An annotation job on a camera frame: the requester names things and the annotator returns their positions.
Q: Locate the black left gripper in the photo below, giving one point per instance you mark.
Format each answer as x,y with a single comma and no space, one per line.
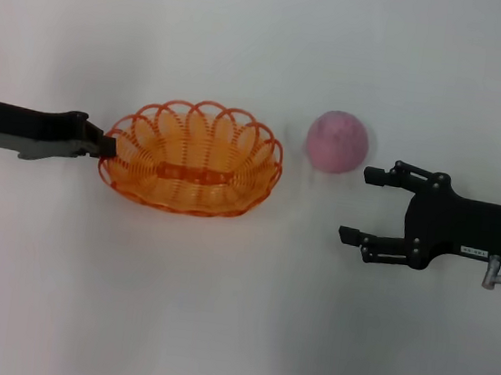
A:
29,124

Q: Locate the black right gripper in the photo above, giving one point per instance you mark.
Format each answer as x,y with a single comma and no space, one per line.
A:
469,228

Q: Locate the pink fuzzy peach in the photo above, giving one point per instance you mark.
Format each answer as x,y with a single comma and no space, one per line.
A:
337,142

